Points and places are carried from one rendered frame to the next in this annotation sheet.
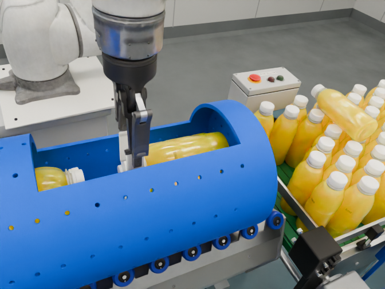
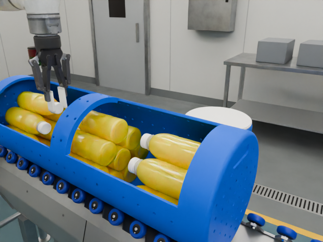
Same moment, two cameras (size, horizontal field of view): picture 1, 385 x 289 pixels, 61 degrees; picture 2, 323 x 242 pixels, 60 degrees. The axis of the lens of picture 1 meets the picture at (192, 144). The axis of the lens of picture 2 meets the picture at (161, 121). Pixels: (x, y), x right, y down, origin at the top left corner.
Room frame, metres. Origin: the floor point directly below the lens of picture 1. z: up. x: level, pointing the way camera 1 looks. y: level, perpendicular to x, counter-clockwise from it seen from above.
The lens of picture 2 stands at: (0.44, 1.04, 1.47)
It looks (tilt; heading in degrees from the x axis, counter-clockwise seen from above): 23 degrees down; 247
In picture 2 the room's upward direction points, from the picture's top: straight up
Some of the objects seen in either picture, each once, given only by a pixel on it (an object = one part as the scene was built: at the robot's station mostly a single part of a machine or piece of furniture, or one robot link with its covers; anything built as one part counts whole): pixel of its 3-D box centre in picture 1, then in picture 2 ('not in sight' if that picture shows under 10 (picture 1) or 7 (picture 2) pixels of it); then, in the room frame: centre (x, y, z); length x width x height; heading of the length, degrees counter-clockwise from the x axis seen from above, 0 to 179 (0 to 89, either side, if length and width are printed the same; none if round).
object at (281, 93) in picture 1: (263, 90); not in sight; (0.93, -0.20, 1.05); 0.20 x 0.10 x 0.10; 121
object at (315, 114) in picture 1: (317, 114); not in sight; (0.78, -0.34, 1.09); 0.04 x 0.04 x 0.02
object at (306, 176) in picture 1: (302, 184); not in sight; (0.59, -0.30, 0.99); 0.07 x 0.07 x 0.19
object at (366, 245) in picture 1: (370, 237); not in sight; (0.50, -0.48, 0.94); 0.03 x 0.02 x 0.08; 121
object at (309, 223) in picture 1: (276, 182); not in sight; (0.61, -0.24, 0.96); 0.40 x 0.01 x 0.03; 31
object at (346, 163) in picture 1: (346, 162); not in sight; (0.59, -0.37, 1.09); 0.04 x 0.04 x 0.02
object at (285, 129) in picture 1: (281, 137); not in sight; (0.78, -0.26, 0.99); 0.07 x 0.07 x 0.19
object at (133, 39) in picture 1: (129, 28); (44, 25); (0.41, 0.11, 1.42); 0.09 x 0.09 x 0.06
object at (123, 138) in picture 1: (128, 145); (50, 101); (0.43, 0.12, 1.19); 0.03 x 0.01 x 0.07; 121
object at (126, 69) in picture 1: (130, 77); (49, 50); (0.41, 0.11, 1.35); 0.08 x 0.07 x 0.09; 31
